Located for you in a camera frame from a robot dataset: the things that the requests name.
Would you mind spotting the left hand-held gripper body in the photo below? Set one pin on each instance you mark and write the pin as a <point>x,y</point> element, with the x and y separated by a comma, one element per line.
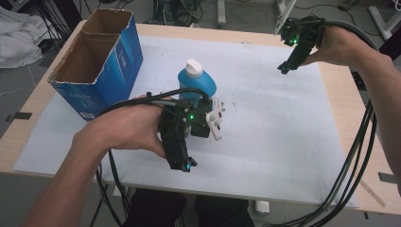
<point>172,132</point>

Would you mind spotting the white foam sheet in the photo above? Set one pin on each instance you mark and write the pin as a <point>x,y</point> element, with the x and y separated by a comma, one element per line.
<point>268,126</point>

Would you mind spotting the person's left hand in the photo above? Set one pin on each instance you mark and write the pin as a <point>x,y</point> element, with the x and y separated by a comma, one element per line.
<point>126,126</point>

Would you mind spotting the blue bottle with white cap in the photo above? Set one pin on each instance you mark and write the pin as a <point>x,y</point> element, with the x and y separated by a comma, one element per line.
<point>197,82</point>

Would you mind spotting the white cylinder under table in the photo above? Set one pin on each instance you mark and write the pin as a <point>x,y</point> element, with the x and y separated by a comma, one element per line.
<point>262,207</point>

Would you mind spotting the white metal stand leg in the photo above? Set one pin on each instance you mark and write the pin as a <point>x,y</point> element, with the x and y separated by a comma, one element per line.
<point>221,11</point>
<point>285,14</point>
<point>383,20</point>

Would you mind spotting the thin wooden stick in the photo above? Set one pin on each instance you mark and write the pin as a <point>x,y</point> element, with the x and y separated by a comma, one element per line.
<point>372,193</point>

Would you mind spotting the black tape piece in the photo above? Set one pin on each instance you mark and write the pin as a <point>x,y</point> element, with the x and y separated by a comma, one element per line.
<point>19,116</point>
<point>387,178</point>

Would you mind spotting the blue cardboard box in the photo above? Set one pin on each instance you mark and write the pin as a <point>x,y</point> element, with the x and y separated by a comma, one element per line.
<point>110,72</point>

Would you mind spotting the person's right hand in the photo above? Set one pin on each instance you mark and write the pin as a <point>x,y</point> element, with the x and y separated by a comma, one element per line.
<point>340,47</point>

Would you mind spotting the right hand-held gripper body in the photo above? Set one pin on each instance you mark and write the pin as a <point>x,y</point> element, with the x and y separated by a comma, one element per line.
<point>303,34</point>

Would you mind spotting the white cloth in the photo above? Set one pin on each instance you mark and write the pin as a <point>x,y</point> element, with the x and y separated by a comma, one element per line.
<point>17,38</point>

